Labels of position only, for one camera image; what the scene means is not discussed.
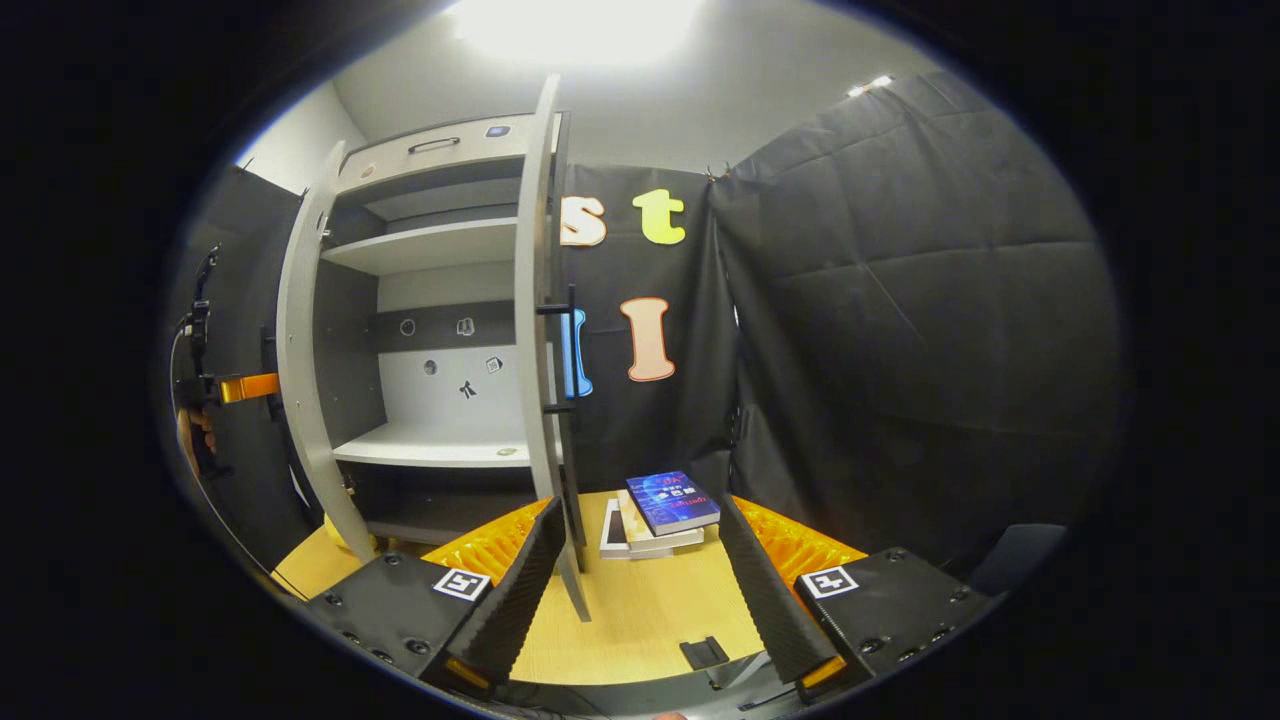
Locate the white book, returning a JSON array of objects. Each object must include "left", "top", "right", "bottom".
[{"left": 599, "top": 497, "right": 706, "bottom": 561}]

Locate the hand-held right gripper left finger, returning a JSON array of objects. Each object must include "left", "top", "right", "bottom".
[{"left": 305, "top": 497, "right": 568, "bottom": 693}]

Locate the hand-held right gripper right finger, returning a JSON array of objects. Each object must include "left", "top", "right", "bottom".
[{"left": 718, "top": 493, "right": 1001, "bottom": 691}]

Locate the white cabinet shelf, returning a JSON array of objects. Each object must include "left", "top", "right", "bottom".
[
  {"left": 320, "top": 217, "right": 521, "bottom": 277},
  {"left": 333, "top": 418, "right": 563, "bottom": 469}
]

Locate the dark blue object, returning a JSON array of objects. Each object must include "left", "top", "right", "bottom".
[{"left": 968, "top": 522, "right": 1068, "bottom": 598}]

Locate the grey cabinet door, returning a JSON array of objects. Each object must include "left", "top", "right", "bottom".
[
  {"left": 262, "top": 140, "right": 379, "bottom": 563},
  {"left": 513, "top": 75, "right": 593, "bottom": 623}
]

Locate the black backdrop cloth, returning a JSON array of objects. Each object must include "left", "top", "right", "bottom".
[{"left": 165, "top": 70, "right": 1121, "bottom": 591}]

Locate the grey double-door shoe cabinet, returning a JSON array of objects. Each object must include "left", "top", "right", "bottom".
[{"left": 315, "top": 112, "right": 571, "bottom": 546}]

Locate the large ceiling light panel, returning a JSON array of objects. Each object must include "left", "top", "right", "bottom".
[{"left": 445, "top": 0, "right": 706, "bottom": 66}]

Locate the blue book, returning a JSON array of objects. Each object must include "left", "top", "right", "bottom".
[{"left": 626, "top": 470, "right": 722, "bottom": 538}]

